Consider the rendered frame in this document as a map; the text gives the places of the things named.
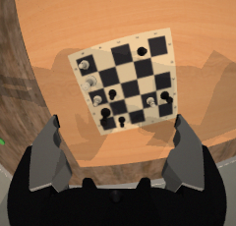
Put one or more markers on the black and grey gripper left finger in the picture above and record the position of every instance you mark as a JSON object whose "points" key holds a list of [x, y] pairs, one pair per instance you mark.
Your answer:
{"points": [[42, 172]]}

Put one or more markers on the black and cream chessboard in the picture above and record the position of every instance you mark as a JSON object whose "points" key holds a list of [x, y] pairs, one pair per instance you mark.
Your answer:
{"points": [[116, 65]]}

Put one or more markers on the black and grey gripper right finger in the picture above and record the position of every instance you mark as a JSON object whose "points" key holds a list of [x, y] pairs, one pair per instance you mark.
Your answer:
{"points": [[190, 171]]}

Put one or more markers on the white pawn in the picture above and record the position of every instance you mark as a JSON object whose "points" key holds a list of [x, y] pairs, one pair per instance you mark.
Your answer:
{"points": [[150, 101], [84, 65], [97, 99]]}

